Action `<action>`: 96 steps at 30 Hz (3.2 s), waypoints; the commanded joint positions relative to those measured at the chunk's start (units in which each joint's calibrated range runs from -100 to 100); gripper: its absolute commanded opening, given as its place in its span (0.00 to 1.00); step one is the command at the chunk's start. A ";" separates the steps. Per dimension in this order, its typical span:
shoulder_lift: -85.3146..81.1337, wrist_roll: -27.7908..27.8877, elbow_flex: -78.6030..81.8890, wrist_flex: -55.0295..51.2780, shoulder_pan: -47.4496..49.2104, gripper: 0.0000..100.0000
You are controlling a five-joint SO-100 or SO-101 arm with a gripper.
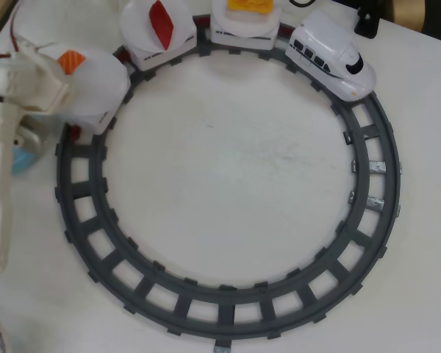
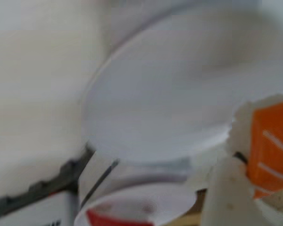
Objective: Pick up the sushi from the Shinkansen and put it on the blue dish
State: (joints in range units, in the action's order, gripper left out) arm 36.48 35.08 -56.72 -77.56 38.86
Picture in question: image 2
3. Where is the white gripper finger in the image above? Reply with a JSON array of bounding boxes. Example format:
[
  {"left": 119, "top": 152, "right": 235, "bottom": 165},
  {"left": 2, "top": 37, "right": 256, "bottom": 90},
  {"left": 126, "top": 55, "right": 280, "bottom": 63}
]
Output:
[{"left": 200, "top": 153, "right": 283, "bottom": 226}]

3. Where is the salmon nigiri sushi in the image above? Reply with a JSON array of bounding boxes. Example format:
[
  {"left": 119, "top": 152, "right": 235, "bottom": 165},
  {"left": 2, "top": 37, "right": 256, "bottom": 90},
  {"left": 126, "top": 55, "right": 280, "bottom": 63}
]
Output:
[{"left": 226, "top": 93, "right": 283, "bottom": 212}]

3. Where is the red tuna nigiri sushi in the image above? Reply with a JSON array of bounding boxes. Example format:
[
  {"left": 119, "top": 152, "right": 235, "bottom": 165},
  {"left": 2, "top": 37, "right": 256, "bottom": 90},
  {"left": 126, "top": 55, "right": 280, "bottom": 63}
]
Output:
[{"left": 86, "top": 209, "right": 154, "bottom": 226}]

